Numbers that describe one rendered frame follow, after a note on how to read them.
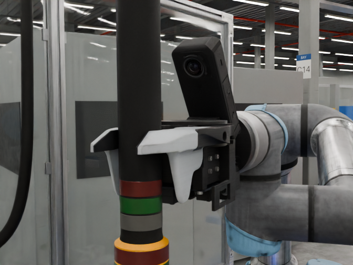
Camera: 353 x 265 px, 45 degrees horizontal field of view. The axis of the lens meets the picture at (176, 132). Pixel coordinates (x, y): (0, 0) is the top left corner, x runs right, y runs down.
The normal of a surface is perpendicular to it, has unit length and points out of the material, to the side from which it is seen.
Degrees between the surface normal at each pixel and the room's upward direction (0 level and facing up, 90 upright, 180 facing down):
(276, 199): 54
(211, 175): 90
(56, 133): 90
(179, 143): 90
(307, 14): 90
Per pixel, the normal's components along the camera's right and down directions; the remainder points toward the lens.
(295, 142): -0.26, 0.42
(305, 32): -0.84, 0.04
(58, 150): 0.78, 0.03
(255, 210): -0.25, 0.03
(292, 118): -0.26, -0.42
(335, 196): -0.19, -0.74
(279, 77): 0.55, 0.04
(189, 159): 0.92, 0.01
